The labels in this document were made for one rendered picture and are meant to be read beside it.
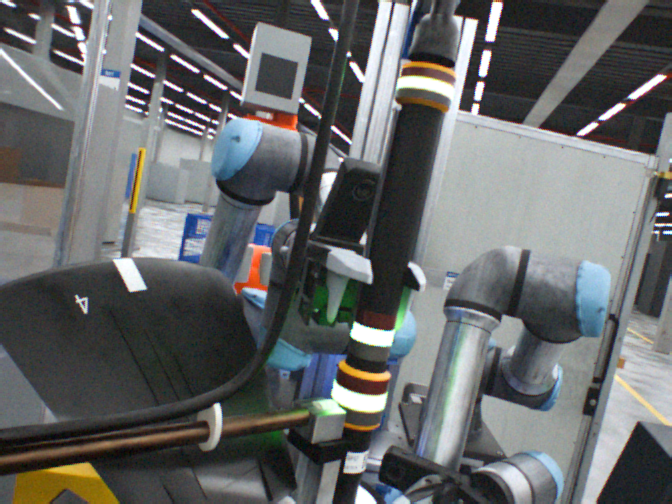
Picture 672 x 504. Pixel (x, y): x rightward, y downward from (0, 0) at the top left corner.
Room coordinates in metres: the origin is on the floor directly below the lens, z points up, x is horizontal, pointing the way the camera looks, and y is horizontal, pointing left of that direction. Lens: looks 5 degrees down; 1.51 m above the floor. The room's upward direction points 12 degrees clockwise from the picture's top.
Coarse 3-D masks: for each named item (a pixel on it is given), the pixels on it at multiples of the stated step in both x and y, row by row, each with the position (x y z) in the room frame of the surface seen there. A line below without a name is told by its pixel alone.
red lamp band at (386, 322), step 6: (360, 312) 0.41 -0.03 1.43; (366, 312) 0.40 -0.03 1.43; (372, 312) 0.40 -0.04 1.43; (360, 318) 0.41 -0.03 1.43; (366, 318) 0.40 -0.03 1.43; (372, 318) 0.40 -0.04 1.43; (378, 318) 0.40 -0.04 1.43; (384, 318) 0.40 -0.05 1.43; (390, 318) 0.41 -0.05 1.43; (396, 318) 0.41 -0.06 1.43; (366, 324) 0.40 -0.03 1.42; (372, 324) 0.40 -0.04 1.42; (378, 324) 0.40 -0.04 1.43; (384, 324) 0.40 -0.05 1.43; (390, 324) 0.41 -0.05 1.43
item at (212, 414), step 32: (352, 0) 0.36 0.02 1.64; (352, 32) 0.36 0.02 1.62; (320, 128) 0.36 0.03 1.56; (320, 160) 0.35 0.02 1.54; (288, 288) 0.35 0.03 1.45; (256, 352) 0.35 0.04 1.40; (224, 384) 0.34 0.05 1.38; (96, 416) 0.28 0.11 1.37; (128, 416) 0.29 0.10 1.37; (160, 416) 0.30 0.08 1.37
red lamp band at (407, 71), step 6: (414, 66) 0.40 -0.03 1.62; (402, 72) 0.41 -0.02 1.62; (408, 72) 0.40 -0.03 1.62; (414, 72) 0.40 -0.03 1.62; (420, 72) 0.40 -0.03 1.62; (426, 72) 0.40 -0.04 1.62; (432, 72) 0.40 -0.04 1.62; (438, 72) 0.40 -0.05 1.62; (444, 72) 0.40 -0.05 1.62; (438, 78) 0.40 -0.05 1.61; (444, 78) 0.40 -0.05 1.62; (450, 78) 0.40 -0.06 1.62
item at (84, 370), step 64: (0, 320) 0.33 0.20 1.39; (64, 320) 0.36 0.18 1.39; (128, 320) 0.39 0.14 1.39; (192, 320) 0.43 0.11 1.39; (64, 384) 0.34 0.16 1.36; (128, 384) 0.36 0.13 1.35; (192, 384) 0.39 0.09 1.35; (256, 384) 0.43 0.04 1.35; (192, 448) 0.36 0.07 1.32; (256, 448) 0.39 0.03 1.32
